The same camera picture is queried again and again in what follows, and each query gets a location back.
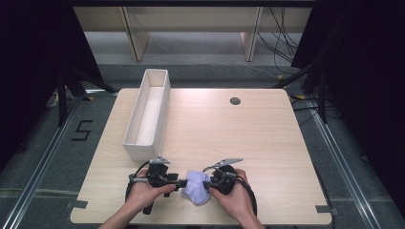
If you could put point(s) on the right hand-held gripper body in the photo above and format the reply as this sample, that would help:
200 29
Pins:
225 178

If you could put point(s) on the metal floor rail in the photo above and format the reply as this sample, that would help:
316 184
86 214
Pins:
344 165
41 165

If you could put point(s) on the black metal stand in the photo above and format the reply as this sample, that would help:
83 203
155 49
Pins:
318 86
68 89

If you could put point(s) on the white sock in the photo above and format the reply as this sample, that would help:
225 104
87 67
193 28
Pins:
196 189

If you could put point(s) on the grey tape piece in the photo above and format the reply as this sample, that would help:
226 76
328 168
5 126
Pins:
79 204
324 209

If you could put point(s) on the long white box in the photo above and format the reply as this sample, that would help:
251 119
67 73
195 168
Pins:
149 117

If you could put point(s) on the person's right hand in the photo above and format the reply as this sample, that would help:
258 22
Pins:
234 200

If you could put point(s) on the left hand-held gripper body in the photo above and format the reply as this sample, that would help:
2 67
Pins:
157 175

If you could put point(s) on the person's left hand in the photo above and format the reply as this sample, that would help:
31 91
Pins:
144 194

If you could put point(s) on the dark curtain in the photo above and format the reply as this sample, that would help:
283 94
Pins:
366 79
35 63

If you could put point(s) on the light wooden background desk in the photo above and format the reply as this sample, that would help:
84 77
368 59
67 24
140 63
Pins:
191 22

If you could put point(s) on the round grey table grommet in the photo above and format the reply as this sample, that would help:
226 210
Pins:
235 101

